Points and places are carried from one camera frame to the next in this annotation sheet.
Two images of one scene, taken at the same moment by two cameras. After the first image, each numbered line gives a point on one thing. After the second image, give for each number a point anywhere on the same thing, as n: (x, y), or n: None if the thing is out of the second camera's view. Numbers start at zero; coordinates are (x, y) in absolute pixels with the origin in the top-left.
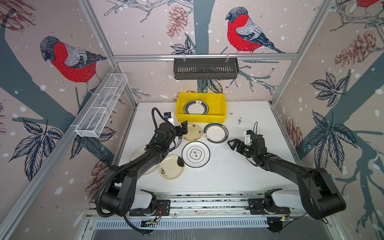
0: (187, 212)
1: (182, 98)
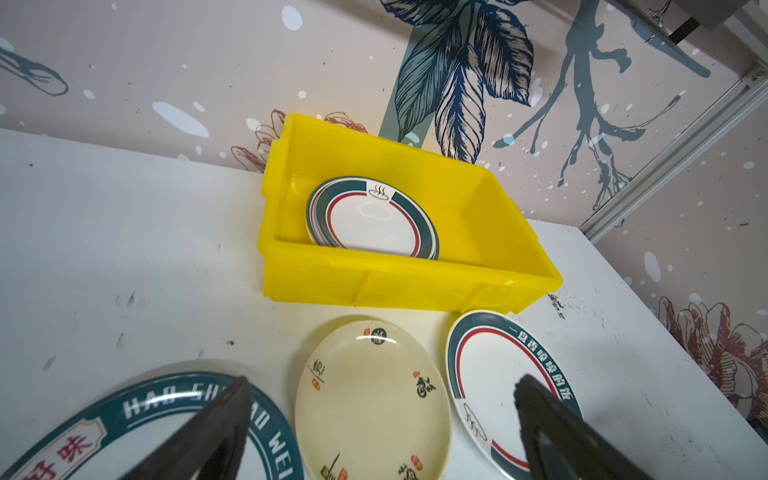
0: None
1: (491, 257)
